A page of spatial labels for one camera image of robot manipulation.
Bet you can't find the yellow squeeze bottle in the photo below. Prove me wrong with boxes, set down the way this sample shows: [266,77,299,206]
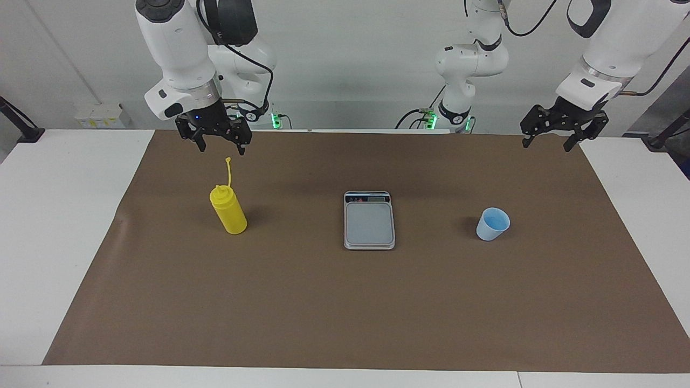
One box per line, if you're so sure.
[209,157,248,235]

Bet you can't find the light blue plastic cup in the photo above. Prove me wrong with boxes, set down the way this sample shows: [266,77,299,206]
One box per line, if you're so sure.
[476,207,510,241]

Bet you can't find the silver digital kitchen scale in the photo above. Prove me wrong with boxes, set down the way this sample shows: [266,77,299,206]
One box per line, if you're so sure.
[343,190,396,251]

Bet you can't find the black stand leg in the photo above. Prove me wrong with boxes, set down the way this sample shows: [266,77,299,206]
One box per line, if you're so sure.
[641,108,690,150]
[0,96,45,143]

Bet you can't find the brown paper table mat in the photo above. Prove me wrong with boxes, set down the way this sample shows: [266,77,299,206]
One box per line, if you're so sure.
[42,129,690,373]

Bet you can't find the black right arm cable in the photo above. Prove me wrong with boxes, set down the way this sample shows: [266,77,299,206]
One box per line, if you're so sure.
[195,0,274,116]

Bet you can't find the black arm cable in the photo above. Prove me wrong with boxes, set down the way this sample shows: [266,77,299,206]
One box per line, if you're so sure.
[620,35,690,98]
[195,0,274,116]

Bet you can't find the black looping shoulder cable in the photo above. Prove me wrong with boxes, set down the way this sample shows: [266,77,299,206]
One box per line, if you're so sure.
[499,0,558,38]

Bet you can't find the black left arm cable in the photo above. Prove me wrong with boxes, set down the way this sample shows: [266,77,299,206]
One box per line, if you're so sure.
[620,35,690,98]

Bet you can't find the black left base cables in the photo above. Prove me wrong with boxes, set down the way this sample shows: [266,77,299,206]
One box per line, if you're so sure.
[395,85,448,130]

